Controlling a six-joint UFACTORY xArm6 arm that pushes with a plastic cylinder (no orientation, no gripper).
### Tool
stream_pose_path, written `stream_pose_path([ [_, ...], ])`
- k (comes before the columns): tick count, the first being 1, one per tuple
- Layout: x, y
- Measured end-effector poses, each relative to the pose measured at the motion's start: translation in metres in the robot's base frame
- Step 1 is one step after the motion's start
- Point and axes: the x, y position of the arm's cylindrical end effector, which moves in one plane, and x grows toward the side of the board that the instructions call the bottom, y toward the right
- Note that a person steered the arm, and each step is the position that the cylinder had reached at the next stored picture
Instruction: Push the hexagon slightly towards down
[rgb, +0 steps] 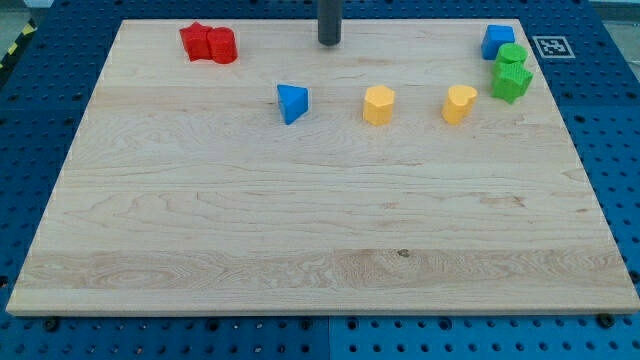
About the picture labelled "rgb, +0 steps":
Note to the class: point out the yellow hexagon block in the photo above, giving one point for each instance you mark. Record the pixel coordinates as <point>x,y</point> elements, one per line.
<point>378,105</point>

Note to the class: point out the blue triangle block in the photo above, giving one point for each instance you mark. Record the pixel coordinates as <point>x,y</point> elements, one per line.
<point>293,102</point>

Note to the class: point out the wooden board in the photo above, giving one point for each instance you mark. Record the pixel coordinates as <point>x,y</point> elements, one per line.
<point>184,192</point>

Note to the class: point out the yellow heart block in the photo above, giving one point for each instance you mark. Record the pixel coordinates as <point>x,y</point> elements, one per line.
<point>459,103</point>

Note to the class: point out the red cylinder block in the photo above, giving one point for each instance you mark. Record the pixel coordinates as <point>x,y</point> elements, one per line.
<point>222,45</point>

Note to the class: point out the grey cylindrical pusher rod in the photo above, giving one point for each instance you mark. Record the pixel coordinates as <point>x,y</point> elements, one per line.
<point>329,18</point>

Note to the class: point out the red star block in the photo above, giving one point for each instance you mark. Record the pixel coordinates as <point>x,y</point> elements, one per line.
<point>195,43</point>

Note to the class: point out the green star block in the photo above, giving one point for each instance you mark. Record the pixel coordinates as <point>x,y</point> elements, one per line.
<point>510,81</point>

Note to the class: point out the green cylinder block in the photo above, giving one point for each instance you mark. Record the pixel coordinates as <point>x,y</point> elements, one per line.
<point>510,53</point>

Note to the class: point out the blue cube block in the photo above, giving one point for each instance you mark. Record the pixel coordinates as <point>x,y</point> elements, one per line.
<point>495,36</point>

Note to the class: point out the white fiducial marker tag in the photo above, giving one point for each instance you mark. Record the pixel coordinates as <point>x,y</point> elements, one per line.
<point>553,47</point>

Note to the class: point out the black screw left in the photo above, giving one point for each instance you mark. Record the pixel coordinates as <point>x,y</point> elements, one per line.
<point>51,324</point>

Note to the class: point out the black screw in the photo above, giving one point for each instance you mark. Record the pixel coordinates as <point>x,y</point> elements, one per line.
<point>605,320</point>
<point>51,324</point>

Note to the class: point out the black screw right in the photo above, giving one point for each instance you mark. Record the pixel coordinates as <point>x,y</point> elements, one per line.
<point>605,320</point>

